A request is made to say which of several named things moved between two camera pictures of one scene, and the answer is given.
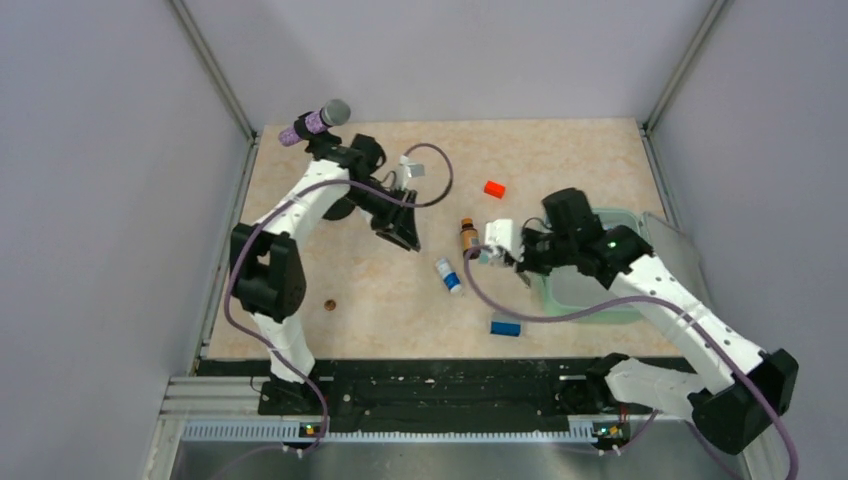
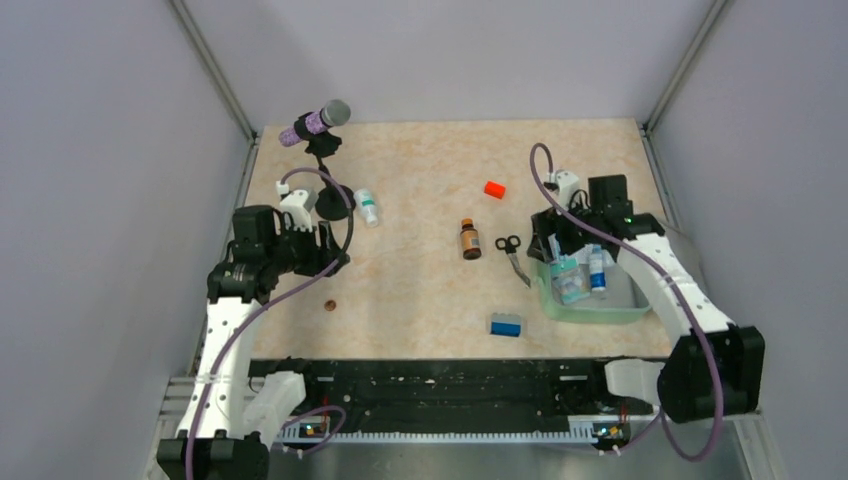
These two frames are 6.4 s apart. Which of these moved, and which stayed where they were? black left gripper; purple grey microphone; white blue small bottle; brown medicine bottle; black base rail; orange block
Moved: white blue small bottle; black left gripper
Stayed: black base rail; purple grey microphone; brown medicine bottle; orange block
